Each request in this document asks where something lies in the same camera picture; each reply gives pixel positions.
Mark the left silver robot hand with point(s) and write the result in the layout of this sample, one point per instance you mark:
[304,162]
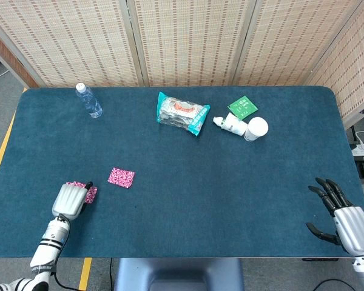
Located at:
[68,201]

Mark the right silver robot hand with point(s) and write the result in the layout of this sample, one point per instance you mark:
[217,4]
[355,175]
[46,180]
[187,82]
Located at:
[353,227]

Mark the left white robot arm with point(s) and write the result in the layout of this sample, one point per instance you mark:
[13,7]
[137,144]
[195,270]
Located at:
[48,242]

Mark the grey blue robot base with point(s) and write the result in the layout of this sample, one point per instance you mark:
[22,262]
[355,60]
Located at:
[179,274]

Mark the black table control panel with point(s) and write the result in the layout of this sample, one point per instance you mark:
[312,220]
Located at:
[318,259]

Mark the clear plastic water bottle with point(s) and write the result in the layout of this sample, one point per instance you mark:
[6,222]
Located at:
[89,101]

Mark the dark green felt table cover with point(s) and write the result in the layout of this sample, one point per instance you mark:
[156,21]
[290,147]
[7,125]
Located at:
[200,188]

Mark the standing white paper cup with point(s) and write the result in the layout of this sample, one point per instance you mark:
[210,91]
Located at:
[256,128]

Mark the green silver snack bag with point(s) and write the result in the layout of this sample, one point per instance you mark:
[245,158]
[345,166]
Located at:
[182,113]

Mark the tipped white paper cup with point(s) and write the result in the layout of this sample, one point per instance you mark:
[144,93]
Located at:
[236,125]

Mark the green square packet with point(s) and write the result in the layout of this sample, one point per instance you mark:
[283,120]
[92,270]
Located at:
[243,106]

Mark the small white bottle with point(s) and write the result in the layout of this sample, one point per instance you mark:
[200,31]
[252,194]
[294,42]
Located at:
[219,121]

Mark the woven bamboo folding screen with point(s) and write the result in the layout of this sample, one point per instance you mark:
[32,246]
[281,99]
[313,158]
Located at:
[185,39]

